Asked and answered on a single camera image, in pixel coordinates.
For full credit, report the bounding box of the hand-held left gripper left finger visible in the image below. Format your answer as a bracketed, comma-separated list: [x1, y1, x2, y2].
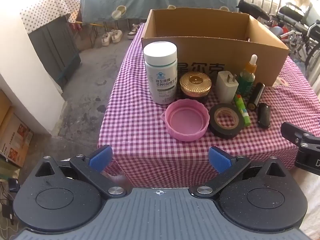
[35, 145, 126, 197]

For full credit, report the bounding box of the green glue stick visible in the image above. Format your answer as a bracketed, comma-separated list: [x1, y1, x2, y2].
[234, 94, 251, 127]

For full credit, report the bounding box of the black padded cushion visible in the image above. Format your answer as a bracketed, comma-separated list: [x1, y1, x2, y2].
[236, 0, 272, 22]

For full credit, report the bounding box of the brown cardboard box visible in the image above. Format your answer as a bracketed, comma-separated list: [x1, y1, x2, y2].
[141, 7, 290, 87]

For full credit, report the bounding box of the black cylindrical battery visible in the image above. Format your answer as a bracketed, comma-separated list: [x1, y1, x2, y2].
[247, 82, 265, 110]

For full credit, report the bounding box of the pink plastic lid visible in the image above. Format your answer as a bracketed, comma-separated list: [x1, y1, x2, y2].
[161, 99, 210, 142]

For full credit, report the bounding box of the pink checkered tablecloth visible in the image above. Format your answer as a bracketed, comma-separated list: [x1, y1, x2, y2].
[99, 22, 320, 180]

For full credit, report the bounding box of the black electrical tape roll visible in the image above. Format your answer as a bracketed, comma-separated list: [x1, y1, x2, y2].
[209, 103, 245, 139]

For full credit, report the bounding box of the black power adapter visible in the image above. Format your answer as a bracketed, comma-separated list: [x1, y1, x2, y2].
[9, 179, 20, 193]

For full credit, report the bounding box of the folding wheelchair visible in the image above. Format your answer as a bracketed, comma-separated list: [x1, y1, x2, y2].
[270, 2, 320, 73]

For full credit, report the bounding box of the green dropper bottle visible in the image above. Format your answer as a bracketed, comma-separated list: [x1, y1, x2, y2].
[236, 54, 258, 98]

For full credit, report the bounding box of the gold-lid cosmetic jar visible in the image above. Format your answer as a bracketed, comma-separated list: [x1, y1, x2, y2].
[179, 71, 212, 105]

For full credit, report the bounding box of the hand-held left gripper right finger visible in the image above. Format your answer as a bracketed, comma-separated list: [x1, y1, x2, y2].
[192, 146, 285, 197]

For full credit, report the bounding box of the white supplement bottle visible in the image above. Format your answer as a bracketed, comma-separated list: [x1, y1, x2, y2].
[143, 42, 178, 105]

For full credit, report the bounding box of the white polka dot cloth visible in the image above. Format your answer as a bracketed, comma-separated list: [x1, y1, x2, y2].
[20, 0, 82, 34]

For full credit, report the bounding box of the black key fob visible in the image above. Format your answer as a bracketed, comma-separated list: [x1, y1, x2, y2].
[257, 102, 272, 130]

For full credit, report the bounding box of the dark grey cabinet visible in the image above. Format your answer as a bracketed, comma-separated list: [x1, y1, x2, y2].
[28, 15, 82, 90]

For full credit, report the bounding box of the white charger plug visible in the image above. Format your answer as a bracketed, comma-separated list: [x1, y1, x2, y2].
[215, 70, 239, 104]

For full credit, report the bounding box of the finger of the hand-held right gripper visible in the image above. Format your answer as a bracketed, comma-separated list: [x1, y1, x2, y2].
[280, 122, 320, 153]

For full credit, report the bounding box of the picture printed cardboard box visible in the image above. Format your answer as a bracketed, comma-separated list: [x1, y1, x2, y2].
[0, 105, 34, 168]

